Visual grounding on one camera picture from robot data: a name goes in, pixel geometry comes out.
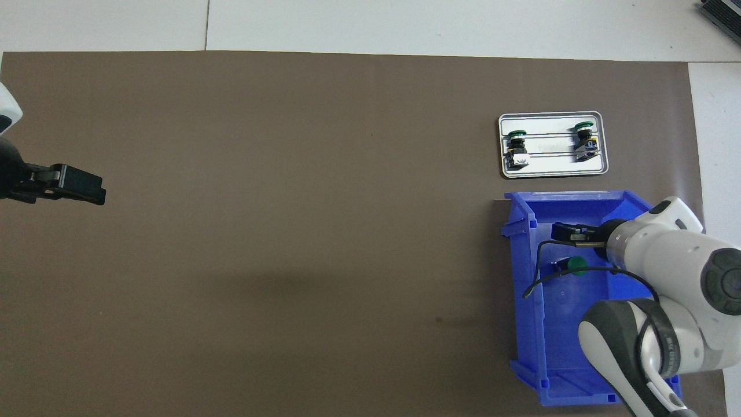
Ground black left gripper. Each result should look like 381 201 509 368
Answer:
0 139 107 206

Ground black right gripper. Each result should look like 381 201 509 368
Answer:
551 219 625 262

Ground green push button switch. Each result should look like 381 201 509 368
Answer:
550 257 589 276
505 129 531 170
573 120 599 162

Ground grey metal tray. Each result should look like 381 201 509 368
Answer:
498 111 610 178

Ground blue plastic storage bin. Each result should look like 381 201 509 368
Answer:
501 190 683 407

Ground brown paper table mat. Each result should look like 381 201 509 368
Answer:
0 51 729 417

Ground grey ribbed device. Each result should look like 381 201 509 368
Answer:
698 0 741 47

